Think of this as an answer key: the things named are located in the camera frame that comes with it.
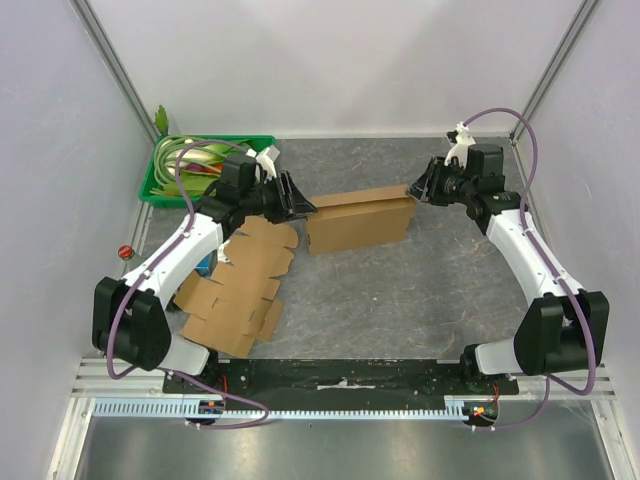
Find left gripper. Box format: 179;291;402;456
241;170;317;225

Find green lettuce leaf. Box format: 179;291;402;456
157;175;217;197

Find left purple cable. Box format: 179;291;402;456
107;139;274;431

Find small cardboard box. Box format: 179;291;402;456
174;217;299;358

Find aluminium frame post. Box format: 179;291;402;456
522;0;601;122
70;0;159;142

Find slotted cable duct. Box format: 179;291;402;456
93;396;488;421

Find white toy radish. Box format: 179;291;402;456
164;149;217;175

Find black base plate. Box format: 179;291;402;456
162;357;521;412

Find left aluminium frame post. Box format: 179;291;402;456
70;0;159;142

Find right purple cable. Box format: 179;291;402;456
462;107;599;432

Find small white plastic packet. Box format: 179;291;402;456
216;240;232;264

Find dark soda bottle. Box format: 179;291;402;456
118;245;136;261

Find green plastic tray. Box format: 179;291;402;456
139;135;276;208

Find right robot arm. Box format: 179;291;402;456
408;144;609;395

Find right aluminium frame post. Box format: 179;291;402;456
522;0;601;122

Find green long beans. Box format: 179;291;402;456
151;136;207;195

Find large cardboard box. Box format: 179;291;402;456
305;185;416;255

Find purple cable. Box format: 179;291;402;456
462;107;599;432
107;139;274;431

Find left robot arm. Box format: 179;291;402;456
92;154;317;393

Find blue rectangular box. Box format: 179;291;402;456
194;252;217;278

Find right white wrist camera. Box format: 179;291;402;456
444;122;476;169

